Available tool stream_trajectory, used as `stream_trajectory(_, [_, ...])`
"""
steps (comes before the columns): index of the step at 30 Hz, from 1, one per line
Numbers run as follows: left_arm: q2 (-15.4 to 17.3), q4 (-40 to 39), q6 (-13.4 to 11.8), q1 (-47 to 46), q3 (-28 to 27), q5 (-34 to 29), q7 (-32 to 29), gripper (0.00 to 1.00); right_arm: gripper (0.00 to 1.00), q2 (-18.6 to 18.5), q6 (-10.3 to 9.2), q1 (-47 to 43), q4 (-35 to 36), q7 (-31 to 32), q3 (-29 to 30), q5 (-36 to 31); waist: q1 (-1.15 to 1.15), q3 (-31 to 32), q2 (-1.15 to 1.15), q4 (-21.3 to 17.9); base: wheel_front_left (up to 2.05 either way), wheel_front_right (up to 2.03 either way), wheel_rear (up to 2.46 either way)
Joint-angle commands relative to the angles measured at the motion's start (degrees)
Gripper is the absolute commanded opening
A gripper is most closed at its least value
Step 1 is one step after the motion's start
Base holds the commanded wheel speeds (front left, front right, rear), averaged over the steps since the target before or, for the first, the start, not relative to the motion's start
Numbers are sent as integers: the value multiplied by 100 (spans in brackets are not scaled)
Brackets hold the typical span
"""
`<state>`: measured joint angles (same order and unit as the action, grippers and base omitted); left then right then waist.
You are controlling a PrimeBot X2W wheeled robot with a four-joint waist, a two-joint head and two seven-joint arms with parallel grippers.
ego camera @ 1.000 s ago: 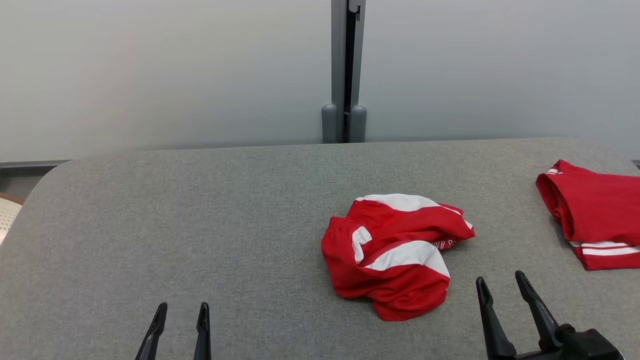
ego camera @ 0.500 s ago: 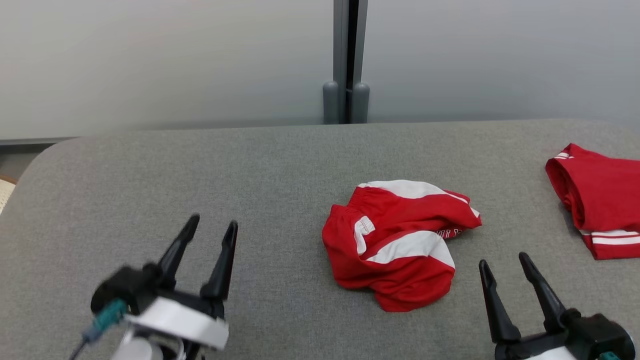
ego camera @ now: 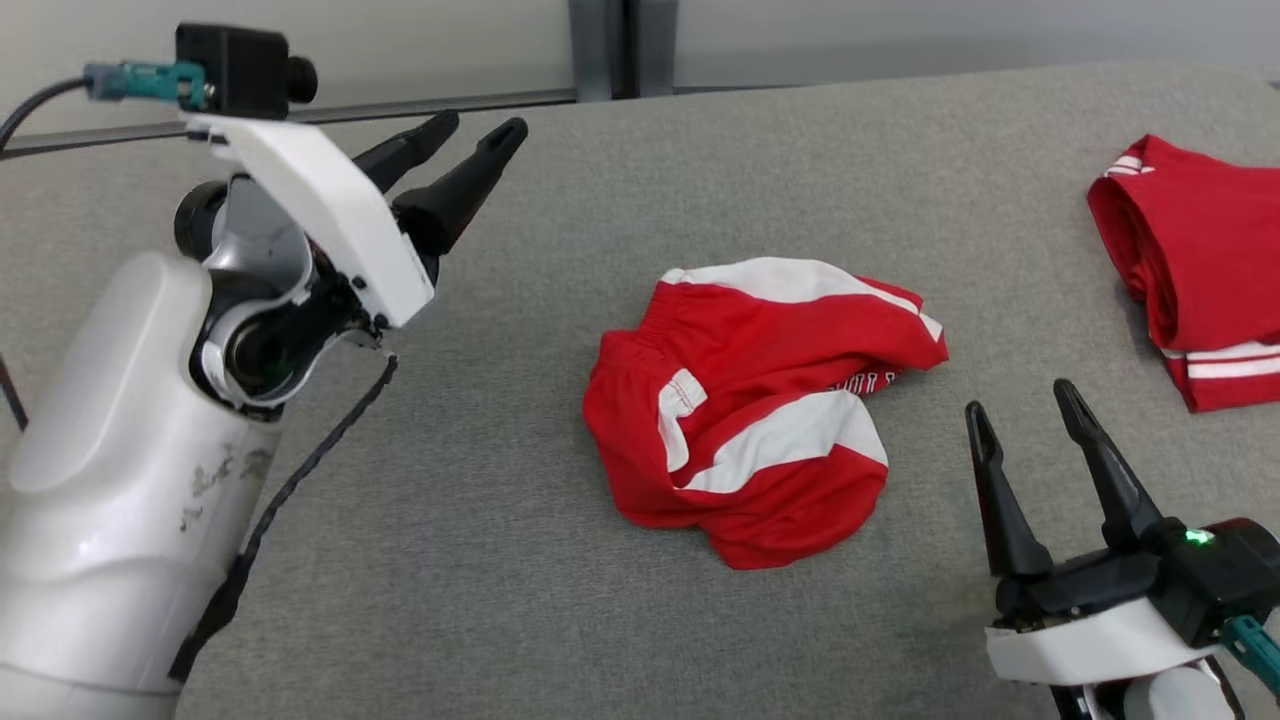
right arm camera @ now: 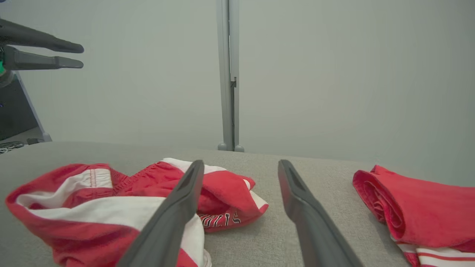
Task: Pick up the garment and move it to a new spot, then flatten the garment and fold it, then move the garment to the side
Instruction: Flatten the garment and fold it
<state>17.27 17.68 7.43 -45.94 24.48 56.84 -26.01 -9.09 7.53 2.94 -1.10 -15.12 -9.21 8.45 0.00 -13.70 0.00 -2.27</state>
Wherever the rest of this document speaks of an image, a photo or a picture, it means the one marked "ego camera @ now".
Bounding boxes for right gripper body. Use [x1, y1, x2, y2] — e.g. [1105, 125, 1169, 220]
[984, 518, 1233, 689]

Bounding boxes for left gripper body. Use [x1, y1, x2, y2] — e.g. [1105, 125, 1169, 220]
[183, 110, 439, 346]

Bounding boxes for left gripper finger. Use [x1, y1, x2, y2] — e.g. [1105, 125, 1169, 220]
[392, 116, 530, 259]
[350, 109, 462, 197]

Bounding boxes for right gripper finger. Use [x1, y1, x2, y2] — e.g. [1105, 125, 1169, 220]
[964, 400, 1054, 582]
[1052, 378, 1167, 550]

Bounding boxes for red basketball jersey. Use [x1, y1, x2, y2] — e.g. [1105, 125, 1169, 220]
[1087, 134, 1280, 413]

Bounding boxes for red white basketball shorts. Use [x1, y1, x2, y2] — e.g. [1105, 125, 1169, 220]
[582, 256, 949, 571]

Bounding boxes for dark partition base rail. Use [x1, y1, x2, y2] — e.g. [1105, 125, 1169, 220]
[0, 88, 581, 161]

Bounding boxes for teal right camera connector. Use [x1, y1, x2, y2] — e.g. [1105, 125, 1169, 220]
[1222, 614, 1280, 698]

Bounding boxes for teal camera connector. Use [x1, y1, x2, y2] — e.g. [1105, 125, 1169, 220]
[1222, 614, 1280, 698]
[83, 60, 209, 109]

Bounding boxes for grey partition post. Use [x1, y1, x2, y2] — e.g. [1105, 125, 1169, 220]
[568, 0, 626, 103]
[632, 0, 679, 98]

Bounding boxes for teal left camera connector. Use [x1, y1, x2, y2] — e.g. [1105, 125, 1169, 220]
[83, 60, 209, 109]

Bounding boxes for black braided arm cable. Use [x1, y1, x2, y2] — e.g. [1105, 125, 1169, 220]
[168, 352, 399, 686]

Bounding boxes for black left camera cable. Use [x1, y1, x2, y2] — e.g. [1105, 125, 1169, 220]
[0, 76, 91, 153]

